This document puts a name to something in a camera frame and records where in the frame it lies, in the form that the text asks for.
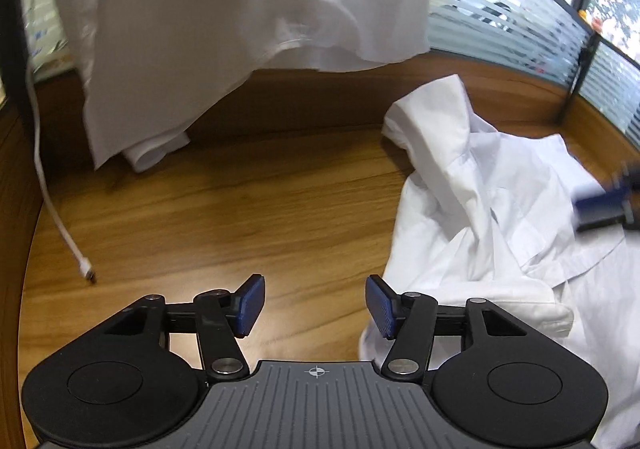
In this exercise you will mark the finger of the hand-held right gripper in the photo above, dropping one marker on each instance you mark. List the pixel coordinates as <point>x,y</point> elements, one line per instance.
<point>602,204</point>

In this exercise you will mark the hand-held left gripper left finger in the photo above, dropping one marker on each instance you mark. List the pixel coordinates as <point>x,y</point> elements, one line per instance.
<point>250,304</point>

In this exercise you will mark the white collared shirt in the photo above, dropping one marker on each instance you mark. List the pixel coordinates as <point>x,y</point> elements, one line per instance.
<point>500,209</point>

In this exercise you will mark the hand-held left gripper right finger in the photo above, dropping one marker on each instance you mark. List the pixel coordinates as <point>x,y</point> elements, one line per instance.
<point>382,306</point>

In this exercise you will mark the black partition post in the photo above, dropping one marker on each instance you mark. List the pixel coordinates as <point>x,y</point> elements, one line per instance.
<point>580,74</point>

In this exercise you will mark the frosted striped glass partition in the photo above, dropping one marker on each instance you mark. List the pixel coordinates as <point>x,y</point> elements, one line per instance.
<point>505,4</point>
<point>45,14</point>

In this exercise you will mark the hanging white cloth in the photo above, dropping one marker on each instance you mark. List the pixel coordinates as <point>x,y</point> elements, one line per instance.
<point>225,19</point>

